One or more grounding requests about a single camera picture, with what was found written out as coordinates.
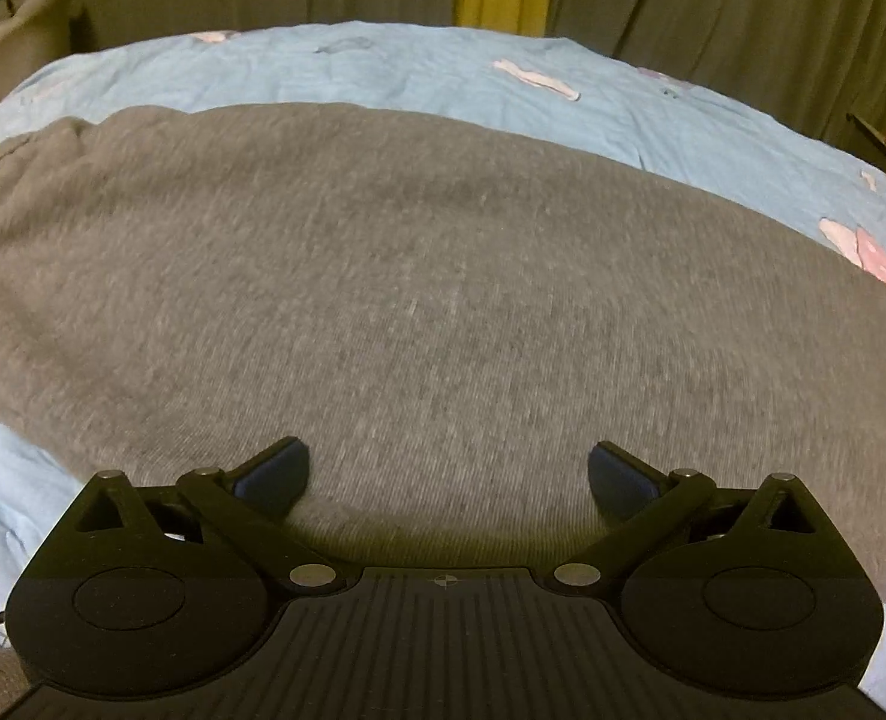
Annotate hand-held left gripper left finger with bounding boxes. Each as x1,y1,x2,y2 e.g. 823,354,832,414
56,435,361,595

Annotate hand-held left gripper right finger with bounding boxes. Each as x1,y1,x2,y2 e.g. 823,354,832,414
543,440,835,592

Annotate grey pants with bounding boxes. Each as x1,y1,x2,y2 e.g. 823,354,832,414
0,101,886,720

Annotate blue blanket with pink prints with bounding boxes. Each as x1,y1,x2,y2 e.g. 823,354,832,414
0,21,886,720

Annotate dark wooden desk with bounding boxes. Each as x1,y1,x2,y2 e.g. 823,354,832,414
846,111,886,200

